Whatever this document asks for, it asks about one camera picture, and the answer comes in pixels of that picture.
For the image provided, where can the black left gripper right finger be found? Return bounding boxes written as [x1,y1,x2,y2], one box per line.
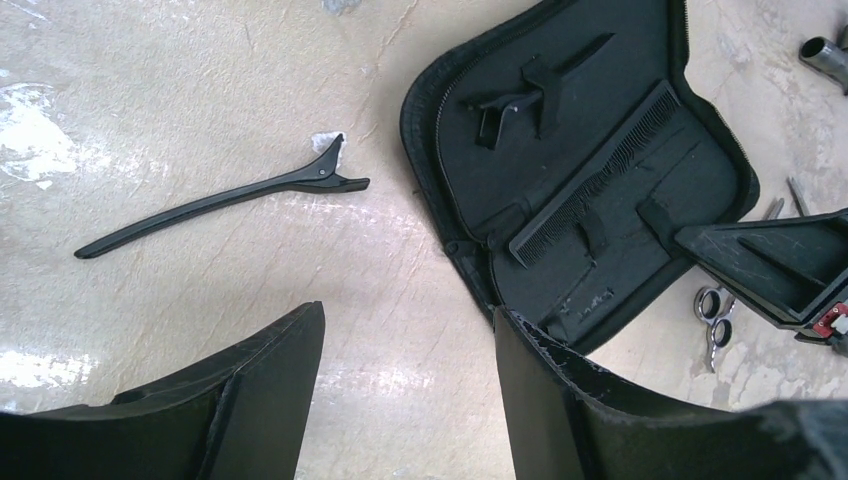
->
[494,307,847,479]

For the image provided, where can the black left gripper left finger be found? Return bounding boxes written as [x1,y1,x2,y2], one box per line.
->
[1,301,325,479]

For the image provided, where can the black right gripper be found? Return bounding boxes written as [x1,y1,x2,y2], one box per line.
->
[674,209,847,358]

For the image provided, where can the silver thinning scissors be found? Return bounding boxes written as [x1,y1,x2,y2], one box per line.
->
[692,197,786,374]

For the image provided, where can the black hair comb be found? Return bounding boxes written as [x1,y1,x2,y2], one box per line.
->
[508,80,681,269]

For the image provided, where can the black hair clip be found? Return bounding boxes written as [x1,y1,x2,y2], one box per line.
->
[74,134,370,260]
[464,32,616,150]

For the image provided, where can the black zippered tool case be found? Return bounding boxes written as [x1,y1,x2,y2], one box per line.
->
[399,1,760,354]

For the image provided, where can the black hair clip in case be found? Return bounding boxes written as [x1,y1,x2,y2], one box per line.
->
[464,32,616,150]

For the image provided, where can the dark metal pipe fitting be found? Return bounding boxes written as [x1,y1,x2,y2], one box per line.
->
[798,26,847,96]

